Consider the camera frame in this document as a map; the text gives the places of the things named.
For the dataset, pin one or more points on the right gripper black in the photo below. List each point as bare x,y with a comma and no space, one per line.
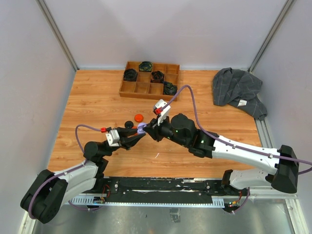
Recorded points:
154,134

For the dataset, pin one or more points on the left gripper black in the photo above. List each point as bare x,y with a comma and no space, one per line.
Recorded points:
126,141

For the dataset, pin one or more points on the lilac earbud charging case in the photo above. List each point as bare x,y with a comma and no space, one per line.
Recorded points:
140,128

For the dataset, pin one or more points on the black earbud charging case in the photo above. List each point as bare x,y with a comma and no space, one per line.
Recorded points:
129,124

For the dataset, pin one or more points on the orange earbud charging case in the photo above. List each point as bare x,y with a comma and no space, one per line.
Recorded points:
139,118

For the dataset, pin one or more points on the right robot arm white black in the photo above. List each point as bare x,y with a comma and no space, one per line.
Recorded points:
273,167

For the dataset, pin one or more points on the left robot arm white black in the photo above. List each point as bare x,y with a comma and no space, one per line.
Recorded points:
51,190

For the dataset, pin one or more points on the rolled dark belt centre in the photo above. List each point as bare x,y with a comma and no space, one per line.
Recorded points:
157,77

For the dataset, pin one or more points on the rolled dark belt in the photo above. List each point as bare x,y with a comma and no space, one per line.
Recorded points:
130,75
157,77

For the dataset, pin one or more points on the rolled dark belt left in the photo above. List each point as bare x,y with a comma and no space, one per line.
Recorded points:
130,75

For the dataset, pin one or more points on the rolled green belt top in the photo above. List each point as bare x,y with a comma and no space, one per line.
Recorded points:
145,66

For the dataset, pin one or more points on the grey checked cloth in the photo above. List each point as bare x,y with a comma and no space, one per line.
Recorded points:
239,89

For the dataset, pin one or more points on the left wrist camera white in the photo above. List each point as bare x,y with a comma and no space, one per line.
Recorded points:
113,138

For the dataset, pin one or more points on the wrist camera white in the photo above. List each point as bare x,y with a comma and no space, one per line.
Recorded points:
161,109
113,138

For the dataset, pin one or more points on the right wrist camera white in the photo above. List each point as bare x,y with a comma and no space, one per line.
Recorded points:
161,109

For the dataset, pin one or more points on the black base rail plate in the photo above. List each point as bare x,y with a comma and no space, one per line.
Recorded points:
159,191

